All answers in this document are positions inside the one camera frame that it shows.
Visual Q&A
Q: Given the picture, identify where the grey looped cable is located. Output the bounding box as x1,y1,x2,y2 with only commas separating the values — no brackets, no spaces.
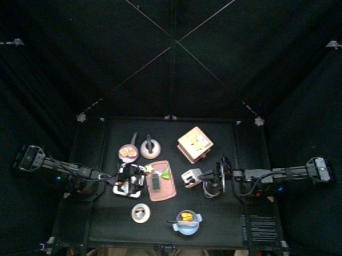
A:
202,179,228,200

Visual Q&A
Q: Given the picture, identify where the white text label sticker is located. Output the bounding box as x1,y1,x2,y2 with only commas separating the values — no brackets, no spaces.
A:
245,212,281,245

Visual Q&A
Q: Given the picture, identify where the pink toy frying pan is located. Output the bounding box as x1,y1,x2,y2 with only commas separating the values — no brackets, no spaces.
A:
117,131,142,164

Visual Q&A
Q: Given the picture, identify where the blue-grey bowl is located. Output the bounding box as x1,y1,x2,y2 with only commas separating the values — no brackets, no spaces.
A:
171,208,205,237

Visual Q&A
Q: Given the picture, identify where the green toy carton box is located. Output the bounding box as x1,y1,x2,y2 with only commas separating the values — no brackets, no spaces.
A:
150,172,163,192

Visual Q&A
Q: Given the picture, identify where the pink rectangular tray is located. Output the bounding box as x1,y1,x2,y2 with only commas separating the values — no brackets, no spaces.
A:
145,159,179,203

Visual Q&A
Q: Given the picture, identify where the white saucer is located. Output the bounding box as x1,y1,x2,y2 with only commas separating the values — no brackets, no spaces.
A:
130,202,153,225

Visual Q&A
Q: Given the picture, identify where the green toy lime wedge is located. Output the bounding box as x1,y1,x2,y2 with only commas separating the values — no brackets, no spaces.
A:
159,167,174,181

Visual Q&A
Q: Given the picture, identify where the white toy toaster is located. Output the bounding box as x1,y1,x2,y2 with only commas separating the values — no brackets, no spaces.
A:
181,167,205,190

